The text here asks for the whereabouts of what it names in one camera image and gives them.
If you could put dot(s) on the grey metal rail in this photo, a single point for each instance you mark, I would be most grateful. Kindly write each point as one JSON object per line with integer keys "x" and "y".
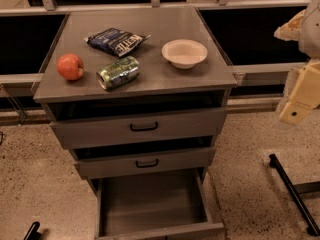
{"x": 263, "y": 74}
{"x": 19, "y": 85}

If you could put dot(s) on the grey middle drawer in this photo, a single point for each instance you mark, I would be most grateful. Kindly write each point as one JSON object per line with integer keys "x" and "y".
{"x": 143, "y": 163}

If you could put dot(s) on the grey top drawer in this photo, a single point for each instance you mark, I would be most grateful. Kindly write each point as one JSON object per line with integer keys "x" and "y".
{"x": 127, "y": 129}

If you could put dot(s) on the grey drawer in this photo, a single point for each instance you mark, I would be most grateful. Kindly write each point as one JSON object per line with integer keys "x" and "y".
{"x": 168, "y": 205}
{"x": 143, "y": 163}
{"x": 127, "y": 129}

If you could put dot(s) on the grey metal rail right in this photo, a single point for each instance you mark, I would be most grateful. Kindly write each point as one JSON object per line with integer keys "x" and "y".
{"x": 263, "y": 74}

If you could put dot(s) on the grey metal rail left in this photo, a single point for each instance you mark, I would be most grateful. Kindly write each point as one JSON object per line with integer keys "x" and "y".
{"x": 19, "y": 85}

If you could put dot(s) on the grey bottom drawer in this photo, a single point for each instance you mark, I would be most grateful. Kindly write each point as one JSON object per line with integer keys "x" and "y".
{"x": 168, "y": 205}

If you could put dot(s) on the green soda can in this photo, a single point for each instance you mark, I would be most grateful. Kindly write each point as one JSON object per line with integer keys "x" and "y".
{"x": 118, "y": 73}

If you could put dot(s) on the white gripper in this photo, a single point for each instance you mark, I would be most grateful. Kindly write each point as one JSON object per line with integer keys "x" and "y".
{"x": 310, "y": 34}

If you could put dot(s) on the blue kettle chips bag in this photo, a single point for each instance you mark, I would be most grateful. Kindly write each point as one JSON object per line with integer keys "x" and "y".
{"x": 115, "y": 41}

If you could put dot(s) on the red apple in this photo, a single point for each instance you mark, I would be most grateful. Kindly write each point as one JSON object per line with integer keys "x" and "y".
{"x": 70, "y": 67}

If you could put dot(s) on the grey metal drawer cabinet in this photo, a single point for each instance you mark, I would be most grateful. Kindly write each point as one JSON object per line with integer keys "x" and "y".
{"x": 160, "y": 87}

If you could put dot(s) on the black object bottom left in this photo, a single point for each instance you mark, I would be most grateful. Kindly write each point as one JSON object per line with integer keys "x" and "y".
{"x": 33, "y": 233}

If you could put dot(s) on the white bowl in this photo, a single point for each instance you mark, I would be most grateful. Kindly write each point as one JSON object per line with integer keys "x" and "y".
{"x": 184, "y": 53}

